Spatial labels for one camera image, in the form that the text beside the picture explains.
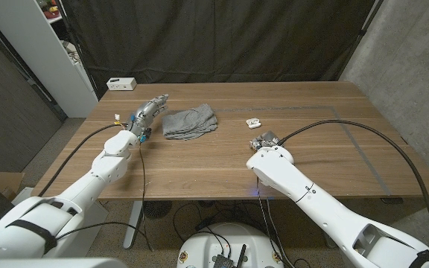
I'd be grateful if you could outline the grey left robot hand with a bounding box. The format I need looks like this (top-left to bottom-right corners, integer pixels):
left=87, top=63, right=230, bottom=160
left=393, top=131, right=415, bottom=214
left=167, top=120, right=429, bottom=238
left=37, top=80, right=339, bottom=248
left=127, top=93, right=170, bottom=139

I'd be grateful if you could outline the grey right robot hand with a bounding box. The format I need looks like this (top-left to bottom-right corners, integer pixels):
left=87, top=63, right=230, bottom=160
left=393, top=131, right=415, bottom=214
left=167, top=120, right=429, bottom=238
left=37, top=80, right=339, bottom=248
left=250, top=130, right=283, bottom=151

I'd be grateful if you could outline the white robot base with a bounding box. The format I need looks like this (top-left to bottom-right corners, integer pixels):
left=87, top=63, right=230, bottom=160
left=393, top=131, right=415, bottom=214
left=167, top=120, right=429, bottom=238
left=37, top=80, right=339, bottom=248
left=176, top=222, right=285, bottom=268

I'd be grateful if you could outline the grey folded cloth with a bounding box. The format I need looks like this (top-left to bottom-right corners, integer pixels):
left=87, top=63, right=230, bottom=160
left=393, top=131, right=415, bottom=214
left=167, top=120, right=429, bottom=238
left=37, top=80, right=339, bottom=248
left=161, top=103, right=219, bottom=141

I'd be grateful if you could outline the white power strip box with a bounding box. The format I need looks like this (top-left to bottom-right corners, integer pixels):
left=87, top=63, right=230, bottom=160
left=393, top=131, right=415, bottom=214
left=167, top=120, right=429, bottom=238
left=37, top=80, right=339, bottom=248
left=106, top=77, right=138, bottom=92

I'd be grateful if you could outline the black round floor fan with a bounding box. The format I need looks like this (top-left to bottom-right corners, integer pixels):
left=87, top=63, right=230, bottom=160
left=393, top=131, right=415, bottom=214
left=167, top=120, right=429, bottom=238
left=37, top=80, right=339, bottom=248
left=142, top=200, right=174, bottom=220

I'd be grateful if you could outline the white shelf clutter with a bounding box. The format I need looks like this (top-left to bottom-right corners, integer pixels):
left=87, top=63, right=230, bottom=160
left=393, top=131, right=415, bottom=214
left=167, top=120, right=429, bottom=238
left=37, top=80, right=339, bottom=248
left=61, top=39, right=83, bottom=64

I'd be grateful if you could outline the black backdrop curtain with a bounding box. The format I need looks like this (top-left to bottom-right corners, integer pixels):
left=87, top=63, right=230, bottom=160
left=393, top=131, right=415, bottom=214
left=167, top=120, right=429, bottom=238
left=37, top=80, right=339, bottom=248
left=60, top=0, right=378, bottom=101

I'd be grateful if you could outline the grey table leg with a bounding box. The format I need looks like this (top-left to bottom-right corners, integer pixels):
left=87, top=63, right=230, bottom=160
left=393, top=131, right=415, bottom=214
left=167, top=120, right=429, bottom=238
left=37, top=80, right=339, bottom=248
left=124, top=200, right=144, bottom=249

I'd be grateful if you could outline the black antenna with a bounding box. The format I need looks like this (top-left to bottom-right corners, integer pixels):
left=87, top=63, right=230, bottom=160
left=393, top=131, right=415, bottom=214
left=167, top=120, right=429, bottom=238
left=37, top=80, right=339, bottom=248
left=238, top=243, right=248, bottom=268

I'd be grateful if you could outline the white shelf cabinet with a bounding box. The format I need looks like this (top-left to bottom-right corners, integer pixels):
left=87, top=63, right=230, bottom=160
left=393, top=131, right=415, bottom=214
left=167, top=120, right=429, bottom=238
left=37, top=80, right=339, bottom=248
left=0, top=0, right=99, bottom=118

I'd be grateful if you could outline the black electronics module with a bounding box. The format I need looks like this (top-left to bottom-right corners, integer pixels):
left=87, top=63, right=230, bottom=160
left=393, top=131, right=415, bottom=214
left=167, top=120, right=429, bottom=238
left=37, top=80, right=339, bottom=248
left=212, top=253, right=237, bottom=268

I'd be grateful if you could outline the cardboard box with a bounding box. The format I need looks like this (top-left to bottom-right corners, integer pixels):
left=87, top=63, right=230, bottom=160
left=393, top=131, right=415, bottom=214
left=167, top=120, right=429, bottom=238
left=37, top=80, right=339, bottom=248
left=0, top=170, right=25, bottom=202

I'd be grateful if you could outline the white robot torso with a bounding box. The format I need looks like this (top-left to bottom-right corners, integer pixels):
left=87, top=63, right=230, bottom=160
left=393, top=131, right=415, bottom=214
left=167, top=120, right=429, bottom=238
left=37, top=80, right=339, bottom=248
left=0, top=255, right=429, bottom=268

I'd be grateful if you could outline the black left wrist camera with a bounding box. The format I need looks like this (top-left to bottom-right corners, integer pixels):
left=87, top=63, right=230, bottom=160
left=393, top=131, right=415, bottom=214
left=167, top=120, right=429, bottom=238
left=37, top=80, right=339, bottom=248
left=139, top=127, right=153, bottom=144

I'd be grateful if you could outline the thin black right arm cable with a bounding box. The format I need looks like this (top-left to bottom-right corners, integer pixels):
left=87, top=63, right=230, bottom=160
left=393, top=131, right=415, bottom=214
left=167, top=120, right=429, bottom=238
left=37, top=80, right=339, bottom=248
left=255, top=177, right=296, bottom=268

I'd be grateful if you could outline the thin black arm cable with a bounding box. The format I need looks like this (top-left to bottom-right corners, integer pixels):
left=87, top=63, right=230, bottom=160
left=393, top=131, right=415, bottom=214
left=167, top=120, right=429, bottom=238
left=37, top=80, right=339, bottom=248
left=255, top=177, right=296, bottom=268
left=54, top=143, right=154, bottom=252

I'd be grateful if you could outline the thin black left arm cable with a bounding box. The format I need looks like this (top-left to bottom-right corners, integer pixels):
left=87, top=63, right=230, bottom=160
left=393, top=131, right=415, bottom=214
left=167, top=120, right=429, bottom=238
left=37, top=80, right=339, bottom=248
left=54, top=143, right=154, bottom=252

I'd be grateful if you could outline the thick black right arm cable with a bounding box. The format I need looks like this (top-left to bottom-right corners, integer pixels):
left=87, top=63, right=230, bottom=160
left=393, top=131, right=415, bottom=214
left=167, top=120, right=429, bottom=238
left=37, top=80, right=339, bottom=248
left=278, top=118, right=429, bottom=258

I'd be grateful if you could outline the grey floor cable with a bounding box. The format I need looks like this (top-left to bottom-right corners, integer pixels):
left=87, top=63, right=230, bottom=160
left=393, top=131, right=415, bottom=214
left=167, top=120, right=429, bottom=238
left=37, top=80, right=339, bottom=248
left=266, top=199, right=296, bottom=268

